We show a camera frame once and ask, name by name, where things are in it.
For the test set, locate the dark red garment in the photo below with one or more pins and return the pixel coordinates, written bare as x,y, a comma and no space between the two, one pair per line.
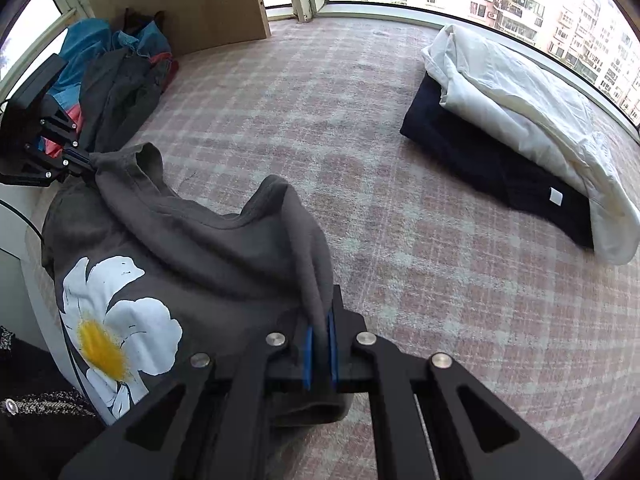
170,74

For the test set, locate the white folded garment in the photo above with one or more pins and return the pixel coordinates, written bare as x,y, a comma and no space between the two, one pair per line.
525,90

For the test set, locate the pink plaid rug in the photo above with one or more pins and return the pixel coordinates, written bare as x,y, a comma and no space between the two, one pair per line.
350,160

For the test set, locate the wooden cabinet panel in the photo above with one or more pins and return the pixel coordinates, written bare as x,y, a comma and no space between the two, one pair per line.
200,0

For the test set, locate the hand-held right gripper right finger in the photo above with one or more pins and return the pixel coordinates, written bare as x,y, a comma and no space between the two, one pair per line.
332,355

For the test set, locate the dark brown garment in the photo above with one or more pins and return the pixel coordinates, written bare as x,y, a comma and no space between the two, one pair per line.
137,22

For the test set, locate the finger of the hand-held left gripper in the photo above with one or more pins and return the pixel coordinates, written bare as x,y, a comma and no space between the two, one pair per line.
60,130
65,165

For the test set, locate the blue garment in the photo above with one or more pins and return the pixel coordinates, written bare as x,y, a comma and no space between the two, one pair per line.
82,50

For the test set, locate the navy folded garment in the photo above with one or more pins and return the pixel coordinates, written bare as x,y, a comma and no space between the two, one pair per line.
475,160

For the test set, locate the black tweed jacket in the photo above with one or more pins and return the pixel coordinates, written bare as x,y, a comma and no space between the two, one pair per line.
40,435

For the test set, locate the dark grey elastic-waist pants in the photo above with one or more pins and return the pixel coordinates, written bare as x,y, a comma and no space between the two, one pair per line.
120,95

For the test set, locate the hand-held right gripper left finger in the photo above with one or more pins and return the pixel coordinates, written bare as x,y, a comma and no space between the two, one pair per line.
308,355

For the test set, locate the pink garment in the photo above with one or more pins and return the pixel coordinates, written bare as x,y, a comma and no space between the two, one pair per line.
74,112

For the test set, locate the grey flower-print t-shirt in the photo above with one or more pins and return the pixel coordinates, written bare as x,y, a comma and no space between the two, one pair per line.
200,240

